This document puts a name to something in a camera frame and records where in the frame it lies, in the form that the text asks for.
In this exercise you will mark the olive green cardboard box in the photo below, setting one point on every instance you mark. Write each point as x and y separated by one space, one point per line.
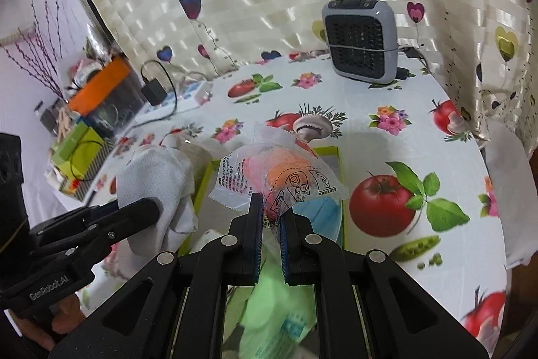
69 142

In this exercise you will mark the lime green cardboard box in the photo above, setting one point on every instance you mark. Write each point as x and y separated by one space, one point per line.
82 155

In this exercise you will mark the pale wooden pieces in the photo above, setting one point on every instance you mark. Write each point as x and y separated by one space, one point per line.
65 121

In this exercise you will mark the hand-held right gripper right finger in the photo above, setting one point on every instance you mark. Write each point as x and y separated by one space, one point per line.
286 249

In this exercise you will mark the small grey heater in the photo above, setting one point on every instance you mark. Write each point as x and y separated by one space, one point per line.
359 39

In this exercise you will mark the pale grey sock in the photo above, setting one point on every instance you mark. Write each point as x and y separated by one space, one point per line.
159 182

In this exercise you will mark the black charger adaptor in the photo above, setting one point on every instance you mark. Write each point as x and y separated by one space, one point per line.
152 92

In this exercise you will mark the blue cloth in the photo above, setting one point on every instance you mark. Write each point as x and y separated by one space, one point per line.
323 220

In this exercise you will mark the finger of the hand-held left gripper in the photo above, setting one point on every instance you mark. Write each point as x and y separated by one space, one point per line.
126 220
101 209

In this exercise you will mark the person's left hand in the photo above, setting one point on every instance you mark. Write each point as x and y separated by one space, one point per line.
69 310

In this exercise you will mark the clear bin with orange lid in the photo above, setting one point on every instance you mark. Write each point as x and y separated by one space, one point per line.
98 83

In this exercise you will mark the bright green cloth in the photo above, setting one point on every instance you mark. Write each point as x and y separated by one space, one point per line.
269 308

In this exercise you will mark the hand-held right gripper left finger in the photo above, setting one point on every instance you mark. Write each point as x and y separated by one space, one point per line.
256 241

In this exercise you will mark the grey zigzag patterned box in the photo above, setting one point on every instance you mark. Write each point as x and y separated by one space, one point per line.
94 169

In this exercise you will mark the fruit print tablecloth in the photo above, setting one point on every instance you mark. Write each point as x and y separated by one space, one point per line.
378 132

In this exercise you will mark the purple branch decoration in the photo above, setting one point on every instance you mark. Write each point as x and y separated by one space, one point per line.
46 60

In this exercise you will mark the clear packet with orange mask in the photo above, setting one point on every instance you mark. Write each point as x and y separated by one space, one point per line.
277 169

